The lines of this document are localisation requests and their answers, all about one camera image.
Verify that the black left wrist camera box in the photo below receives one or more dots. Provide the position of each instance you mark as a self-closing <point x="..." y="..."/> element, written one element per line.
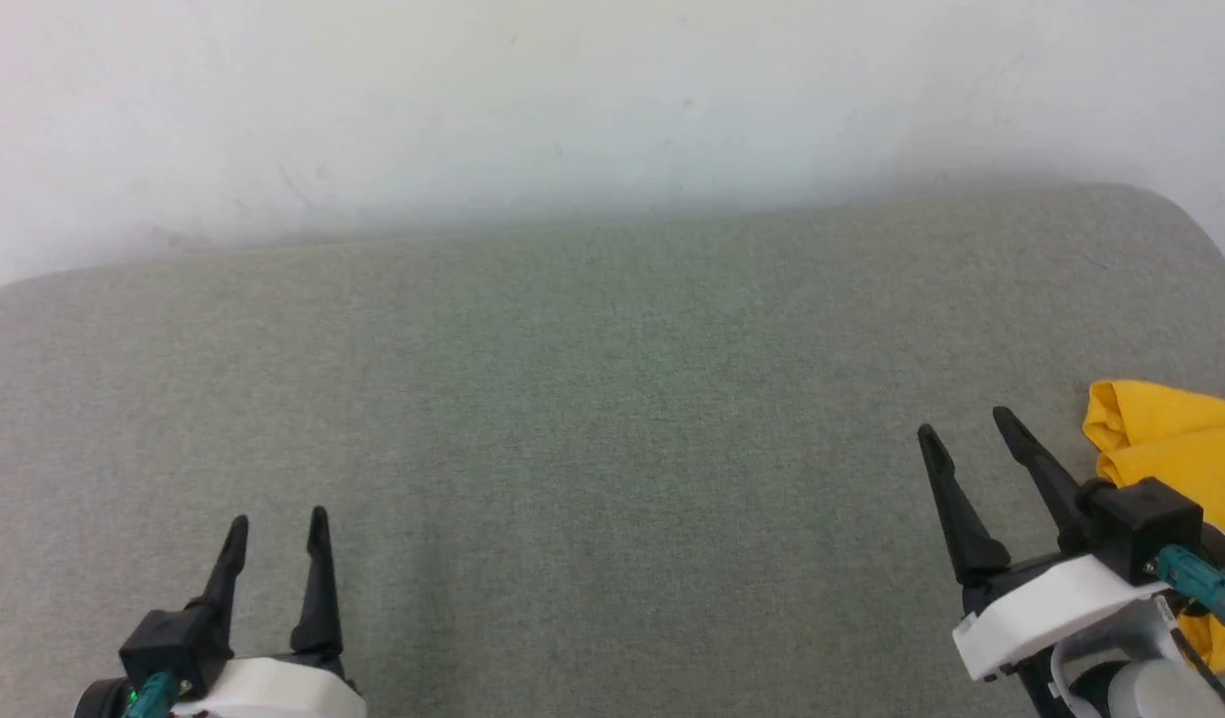
<point x="169" y="643"/>

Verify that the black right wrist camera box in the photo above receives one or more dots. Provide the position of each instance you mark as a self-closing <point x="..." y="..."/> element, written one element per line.
<point x="1141" y="524"/>

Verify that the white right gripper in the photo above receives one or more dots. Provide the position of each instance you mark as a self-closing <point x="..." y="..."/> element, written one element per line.
<point x="1051" y="608"/>

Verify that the yellow garment with white patch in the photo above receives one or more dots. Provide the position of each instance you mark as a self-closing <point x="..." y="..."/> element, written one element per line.
<point x="1181" y="439"/>

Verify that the grey-green fabric sofa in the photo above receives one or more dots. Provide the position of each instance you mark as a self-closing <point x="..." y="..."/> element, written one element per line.
<point x="593" y="419"/>

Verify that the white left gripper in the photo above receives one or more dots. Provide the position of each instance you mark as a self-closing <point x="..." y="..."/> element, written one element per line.
<point x="273" y="693"/>

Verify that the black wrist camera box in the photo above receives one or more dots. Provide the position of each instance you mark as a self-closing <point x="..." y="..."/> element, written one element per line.
<point x="1141" y="524"/>
<point x="169" y="643"/>

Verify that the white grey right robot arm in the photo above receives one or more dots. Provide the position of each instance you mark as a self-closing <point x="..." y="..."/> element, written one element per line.
<point x="1151" y="688"/>

